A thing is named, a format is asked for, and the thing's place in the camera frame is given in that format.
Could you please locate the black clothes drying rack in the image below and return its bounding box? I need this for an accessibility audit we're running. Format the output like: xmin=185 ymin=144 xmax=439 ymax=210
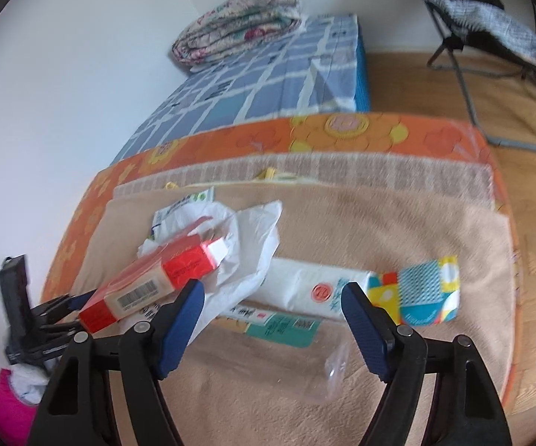
xmin=400 ymin=0 xmax=536 ymax=155

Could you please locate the orange floral mat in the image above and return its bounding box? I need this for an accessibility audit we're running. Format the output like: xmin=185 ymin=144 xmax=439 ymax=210
xmin=40 ymin=111 xmax=524 ymax=410

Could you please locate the white cloth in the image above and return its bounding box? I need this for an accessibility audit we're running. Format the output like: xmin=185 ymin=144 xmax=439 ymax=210
xmin=10 ymin=365 xmax=54 ymax=405
xmin=138 ymin=200 xmax=282 ymax=335

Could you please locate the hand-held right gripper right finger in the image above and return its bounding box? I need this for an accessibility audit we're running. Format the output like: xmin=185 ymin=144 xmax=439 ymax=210
xmin=341 ymin=281 xmax=512 ymax=446

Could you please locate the colourful patterned packet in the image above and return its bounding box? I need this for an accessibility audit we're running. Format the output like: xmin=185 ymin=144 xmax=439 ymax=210
xmin=367 ymin=255 xmax=462 ymax=326

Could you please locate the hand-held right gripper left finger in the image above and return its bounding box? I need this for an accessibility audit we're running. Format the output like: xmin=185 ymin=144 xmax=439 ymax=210
xmin=26 ymin=279 xmax=205 ymax=446

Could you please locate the green white flat package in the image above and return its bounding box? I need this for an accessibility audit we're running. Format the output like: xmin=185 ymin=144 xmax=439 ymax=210
xmin=217 ymin=304 xmax=322 ymax=349

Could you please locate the blue checked bed sheet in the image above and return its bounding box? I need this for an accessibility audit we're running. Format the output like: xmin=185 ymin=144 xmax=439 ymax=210
xmin=110 ymin=13 xmax=371 ymax=165

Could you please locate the beige woven mat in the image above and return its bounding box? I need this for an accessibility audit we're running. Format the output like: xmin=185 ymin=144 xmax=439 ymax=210
xmin=112 ymin=151 xmax=496 ymax=205

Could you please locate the clear plastic wrapper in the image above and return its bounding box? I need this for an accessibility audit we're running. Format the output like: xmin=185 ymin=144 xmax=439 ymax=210
xmin=305 ymin=339 xmax=361 ymax=405

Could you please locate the white tissue pack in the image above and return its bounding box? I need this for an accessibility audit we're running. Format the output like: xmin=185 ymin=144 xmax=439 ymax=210
xmin=249 ymin=256 xmax=380 ymax=321

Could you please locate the white green printed bag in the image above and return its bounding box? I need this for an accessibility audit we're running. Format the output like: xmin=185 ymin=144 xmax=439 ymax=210
xmin=149 ymin=187 xmax=216 ymax=242

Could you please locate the folded floral quilt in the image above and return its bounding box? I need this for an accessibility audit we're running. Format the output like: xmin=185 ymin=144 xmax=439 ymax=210
xmin=171 ymin=0 xmax=308 ymax=67

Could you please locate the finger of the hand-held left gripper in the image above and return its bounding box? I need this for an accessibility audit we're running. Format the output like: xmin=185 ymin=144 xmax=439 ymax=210
xmin=31 ymin=289 xmax=98 ymax=324
xmin=39 ymin=318 xmax=84 ymax=343

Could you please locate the pink cloth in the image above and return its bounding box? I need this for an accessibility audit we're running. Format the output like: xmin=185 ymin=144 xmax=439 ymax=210
xmin=0 ymin=368 xmax=41 ymax=446

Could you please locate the checked chair cushion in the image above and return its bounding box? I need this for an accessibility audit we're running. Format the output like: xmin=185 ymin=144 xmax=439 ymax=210
xmin=423 ymin=0 xmax=536 ymax=72

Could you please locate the beige fleece blanket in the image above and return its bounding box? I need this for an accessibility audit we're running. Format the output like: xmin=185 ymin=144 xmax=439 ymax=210
xmin=70 ymin=179 xmax=517 ymax=446

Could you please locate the red carton box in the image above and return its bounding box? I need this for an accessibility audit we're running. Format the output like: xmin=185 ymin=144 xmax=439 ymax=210
xmin=78 ymin=235 xmax=229 ymax=335

